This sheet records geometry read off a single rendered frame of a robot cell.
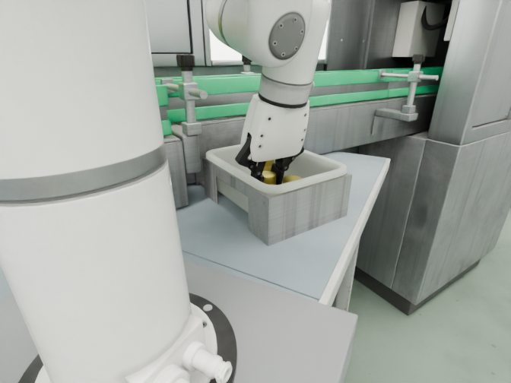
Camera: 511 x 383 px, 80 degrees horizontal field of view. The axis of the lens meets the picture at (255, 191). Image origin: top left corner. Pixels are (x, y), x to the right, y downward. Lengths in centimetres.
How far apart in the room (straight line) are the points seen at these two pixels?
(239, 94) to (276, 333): 54
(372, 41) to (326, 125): 52
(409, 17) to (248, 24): 108
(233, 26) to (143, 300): 29
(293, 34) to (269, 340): 29
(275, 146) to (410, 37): 96
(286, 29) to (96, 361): 31
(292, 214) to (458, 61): 81
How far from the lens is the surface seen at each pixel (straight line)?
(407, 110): 96
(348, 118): 92
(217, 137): 67
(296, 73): 44
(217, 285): 33
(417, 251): 132
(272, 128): 47
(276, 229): 45
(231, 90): 69
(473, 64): 113
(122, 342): 20
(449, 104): 115
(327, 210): 52
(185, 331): 23
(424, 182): 122
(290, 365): 26
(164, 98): 53
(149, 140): 16
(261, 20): 33
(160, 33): 81
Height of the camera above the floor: 101
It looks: 24 degrees down
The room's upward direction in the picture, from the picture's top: straight up
